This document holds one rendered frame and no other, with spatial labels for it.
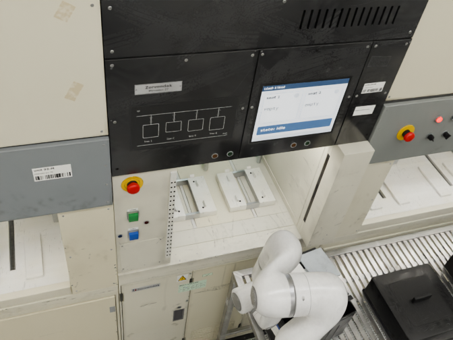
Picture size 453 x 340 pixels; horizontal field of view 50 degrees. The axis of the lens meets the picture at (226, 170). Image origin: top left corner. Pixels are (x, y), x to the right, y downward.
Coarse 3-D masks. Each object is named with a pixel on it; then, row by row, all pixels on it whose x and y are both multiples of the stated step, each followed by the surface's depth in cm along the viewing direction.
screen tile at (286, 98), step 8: (264, 96) 140; (272, 96) 142; (280, 96) 143; (288, 96) 143; (264, 104) 143; (272, 104) 144; (280, 104) 145; (296, 104) 147; (272, 112) 146; (280, 112) 147; (288, 112) 148; (296, 112) 149; (264, 120) 147; (272, 120) 148; (280, 120) 150
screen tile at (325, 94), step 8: (328, 88) 146; (312, 96) 147; (320, 96) 148; (328, 96) 149; (336, 96) 150; (304, 104) 148; (328, 104) 151; (336, 104) 152; (304, 112) 150; (312, 112) 151; (320, 112) 153; (328, 112) 154
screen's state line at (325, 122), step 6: (312, 120) 154; (318, 120) 155; (324, 120) 156; (330, 120) 157; (264, 126) 149; (270, 126) 150; (276, 126) 151; (282, 126) 152; (288, 126) 153; (294, 126) 154; (300, 126) 154; (306, 126) 155; (312, 126) 156; (318, 126) 157; (324, 126) 158; (258, 132) 150; (264, 132) 151; (270, 132) 152; (276, 132) 153
